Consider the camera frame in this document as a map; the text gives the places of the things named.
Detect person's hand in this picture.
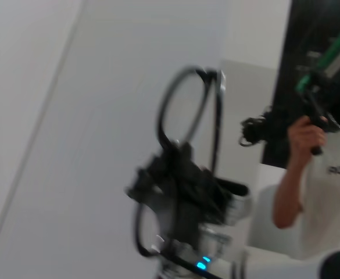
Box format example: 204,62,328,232
287,115,329,155

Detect black glasses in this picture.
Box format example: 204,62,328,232
133,66,227,258

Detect person in white shirt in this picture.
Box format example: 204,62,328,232
245,124,340,260

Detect black handheld device with cable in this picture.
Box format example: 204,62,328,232
238,72,340,156

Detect dark doorway panel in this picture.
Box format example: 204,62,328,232
261,0,340,170

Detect green bar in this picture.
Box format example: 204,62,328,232
295,11,340,91

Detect person's forearm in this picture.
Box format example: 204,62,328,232
273,145,316,231

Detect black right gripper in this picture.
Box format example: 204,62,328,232
125,143,249,234

